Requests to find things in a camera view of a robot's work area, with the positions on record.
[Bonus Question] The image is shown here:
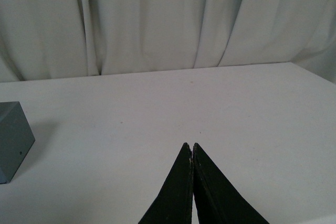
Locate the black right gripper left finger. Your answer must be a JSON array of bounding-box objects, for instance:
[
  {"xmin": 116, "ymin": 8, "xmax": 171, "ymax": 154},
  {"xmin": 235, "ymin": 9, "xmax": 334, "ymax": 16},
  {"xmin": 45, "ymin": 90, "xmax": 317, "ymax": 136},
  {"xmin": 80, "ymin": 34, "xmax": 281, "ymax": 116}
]
[{"xmin": 139, "ymin": 143, "xmax": 194, "ymax": 223}]

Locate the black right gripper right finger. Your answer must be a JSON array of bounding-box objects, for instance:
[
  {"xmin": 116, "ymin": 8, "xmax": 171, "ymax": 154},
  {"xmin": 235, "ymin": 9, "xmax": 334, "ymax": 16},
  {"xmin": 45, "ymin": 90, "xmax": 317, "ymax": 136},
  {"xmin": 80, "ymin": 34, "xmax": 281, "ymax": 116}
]
[{"xmin": 193, "ymin": 143, "xmax": 268, "ymax": 223}]

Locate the gray cube base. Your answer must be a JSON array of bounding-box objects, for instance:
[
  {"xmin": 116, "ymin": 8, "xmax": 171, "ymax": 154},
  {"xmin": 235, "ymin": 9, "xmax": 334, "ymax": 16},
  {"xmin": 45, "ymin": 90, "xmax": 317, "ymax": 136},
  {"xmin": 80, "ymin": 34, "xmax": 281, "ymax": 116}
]
[{"xmin": 1, "ymin": 101, "xmax": 35, "ymax": 184}]

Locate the white curtain backdrop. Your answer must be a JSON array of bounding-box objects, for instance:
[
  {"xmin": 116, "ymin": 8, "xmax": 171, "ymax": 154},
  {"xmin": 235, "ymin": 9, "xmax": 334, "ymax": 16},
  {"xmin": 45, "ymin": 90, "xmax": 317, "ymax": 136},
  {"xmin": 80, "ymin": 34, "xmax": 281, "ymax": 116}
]
[{"xmin": 1, "ymin": 0, "xmax": 335, "ymax": 82}]

